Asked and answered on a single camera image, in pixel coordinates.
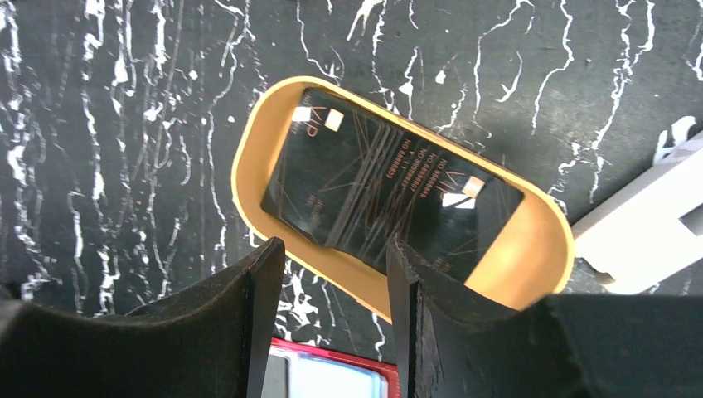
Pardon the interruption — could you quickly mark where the red card holder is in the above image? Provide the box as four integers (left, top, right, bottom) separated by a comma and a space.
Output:
261, 338, 401, 398

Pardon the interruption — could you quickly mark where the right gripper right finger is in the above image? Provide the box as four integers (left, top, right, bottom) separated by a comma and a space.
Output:
386, 240, 702, 397

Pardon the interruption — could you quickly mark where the yellow oval tray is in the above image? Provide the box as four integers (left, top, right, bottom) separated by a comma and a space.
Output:
231, 76, 574, 320

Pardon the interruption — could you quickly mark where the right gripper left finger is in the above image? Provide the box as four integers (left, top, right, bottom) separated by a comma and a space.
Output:
1, 238, 285, 397

